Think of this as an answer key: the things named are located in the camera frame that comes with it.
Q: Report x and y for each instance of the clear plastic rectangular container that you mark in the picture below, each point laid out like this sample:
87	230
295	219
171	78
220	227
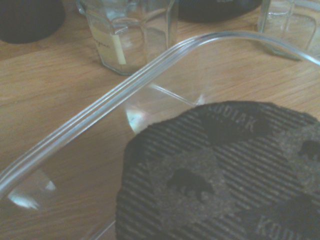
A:
100	140

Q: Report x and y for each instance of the glass jar checkered lid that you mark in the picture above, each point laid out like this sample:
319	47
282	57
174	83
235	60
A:
135	35
290	25

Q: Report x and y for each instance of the large black protein tub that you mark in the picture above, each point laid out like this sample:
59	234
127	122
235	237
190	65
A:
217	10

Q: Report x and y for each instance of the black shaker bottle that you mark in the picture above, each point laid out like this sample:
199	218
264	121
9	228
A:
27	20

